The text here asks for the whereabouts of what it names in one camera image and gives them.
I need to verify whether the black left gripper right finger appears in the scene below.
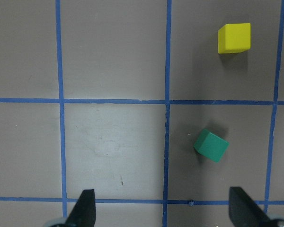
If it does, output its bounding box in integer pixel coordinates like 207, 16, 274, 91
228, 187, 277, 227

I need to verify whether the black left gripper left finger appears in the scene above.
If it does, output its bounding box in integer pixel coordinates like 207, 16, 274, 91
64, 189, 96, 227

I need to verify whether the green wooden block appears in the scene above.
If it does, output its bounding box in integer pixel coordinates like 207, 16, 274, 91
193, 129, 229, 163

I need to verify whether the yellow wooden block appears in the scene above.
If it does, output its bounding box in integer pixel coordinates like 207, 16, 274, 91
218, 23, 251, 54

